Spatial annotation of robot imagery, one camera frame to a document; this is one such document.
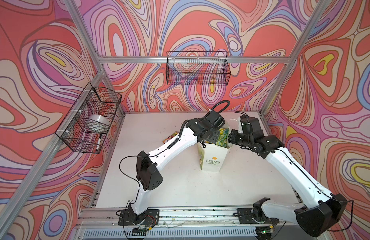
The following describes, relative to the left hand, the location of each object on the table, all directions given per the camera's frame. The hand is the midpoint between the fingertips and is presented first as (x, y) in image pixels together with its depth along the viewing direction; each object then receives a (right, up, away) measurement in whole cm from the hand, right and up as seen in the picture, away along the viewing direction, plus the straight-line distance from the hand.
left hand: (213, 133), depth 79 cm
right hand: (+8, -3, -2) cm, 9 cm away
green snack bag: (+5, -2, 0) cm, 6 cm away
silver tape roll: (-57, +6, -8) cm, 58 cm away
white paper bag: (-1, -12, -2) cm, 13 cm away
